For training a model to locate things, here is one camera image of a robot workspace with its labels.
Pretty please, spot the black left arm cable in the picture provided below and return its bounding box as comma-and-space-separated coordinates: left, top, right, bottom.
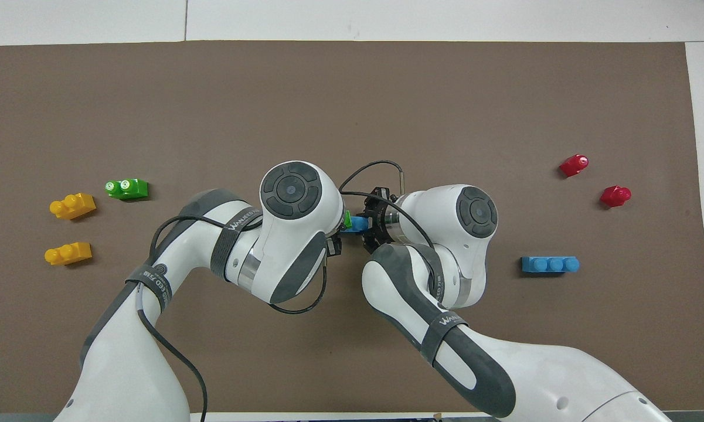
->
135, 216, 329, 422

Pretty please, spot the yellow two-stud brick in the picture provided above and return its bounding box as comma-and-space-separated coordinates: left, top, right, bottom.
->
49, 193, 97, 220
44, 241, 93, 266

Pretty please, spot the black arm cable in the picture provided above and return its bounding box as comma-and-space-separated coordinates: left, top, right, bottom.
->
338, 161, 437, 253
135, 216, 329, 422

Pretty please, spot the brown paper mat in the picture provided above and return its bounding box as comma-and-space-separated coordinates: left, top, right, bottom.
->
0, 40, 704, 414

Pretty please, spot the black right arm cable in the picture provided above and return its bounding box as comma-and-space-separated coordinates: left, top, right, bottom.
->
338, 161, 437, 253

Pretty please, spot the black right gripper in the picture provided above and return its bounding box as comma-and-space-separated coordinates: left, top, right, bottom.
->
362, 188, 396, 254

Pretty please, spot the red one-stud brick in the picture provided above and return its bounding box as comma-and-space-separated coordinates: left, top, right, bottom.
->
600, 186, 632, 208
559, 154, 590, 178

